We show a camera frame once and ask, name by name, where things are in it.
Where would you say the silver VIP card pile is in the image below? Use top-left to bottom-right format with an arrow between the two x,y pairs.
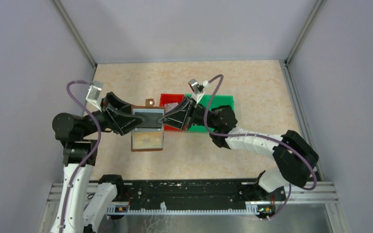
164,102 -> 179,111

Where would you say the brown leather card holder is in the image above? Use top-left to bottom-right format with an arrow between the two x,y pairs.
131,99 -> 165,152

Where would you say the green bin with black cards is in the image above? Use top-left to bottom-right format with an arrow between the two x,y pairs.
209,95 -> 235,111

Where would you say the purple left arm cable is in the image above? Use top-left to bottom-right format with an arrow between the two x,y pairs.
59,80 -> 103,233

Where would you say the red plastic bin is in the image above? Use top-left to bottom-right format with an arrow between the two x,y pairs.
159,93 -> 185,132

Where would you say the aluminium frame rail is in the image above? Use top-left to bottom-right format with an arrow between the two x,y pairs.
48,179 -> 339,217

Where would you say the green bin with gold cards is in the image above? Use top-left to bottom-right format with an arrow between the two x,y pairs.
188,95 -> 219,133

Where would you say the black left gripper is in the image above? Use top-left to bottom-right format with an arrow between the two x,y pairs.
82,91 -> 149,138

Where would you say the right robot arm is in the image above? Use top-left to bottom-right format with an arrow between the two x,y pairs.
159,97 -> 319,200

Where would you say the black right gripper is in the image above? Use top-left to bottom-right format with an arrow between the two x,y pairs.
157,96 -> 219,132

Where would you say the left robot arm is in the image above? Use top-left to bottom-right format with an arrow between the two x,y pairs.
51,91 -> 146,233

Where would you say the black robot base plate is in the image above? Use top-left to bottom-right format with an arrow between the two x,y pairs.
107,178 -> 286,215

